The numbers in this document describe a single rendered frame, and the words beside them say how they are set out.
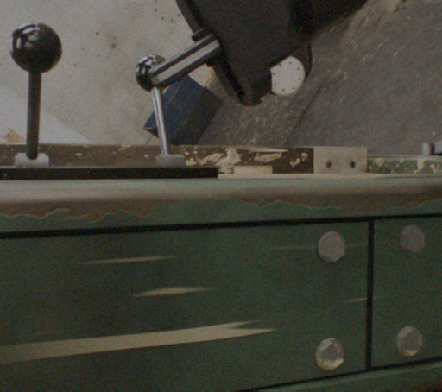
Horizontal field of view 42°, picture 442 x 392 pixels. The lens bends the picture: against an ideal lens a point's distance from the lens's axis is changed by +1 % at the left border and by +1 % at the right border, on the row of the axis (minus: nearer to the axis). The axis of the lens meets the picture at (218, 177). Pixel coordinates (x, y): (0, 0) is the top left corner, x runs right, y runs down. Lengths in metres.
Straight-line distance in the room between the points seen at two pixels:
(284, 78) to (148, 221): 0.94
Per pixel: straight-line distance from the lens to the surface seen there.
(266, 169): 1.08
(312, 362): 0.29
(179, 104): 5.28
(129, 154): 1.00
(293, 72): 1.16
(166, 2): 1.11
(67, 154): 0.98
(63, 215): 0.23
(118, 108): 6.21
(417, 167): 1.10
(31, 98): 0.47
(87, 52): 6.18
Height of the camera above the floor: 1.53
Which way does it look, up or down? 20 degrees down
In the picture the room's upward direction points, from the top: 56 degrees counter-clockwise
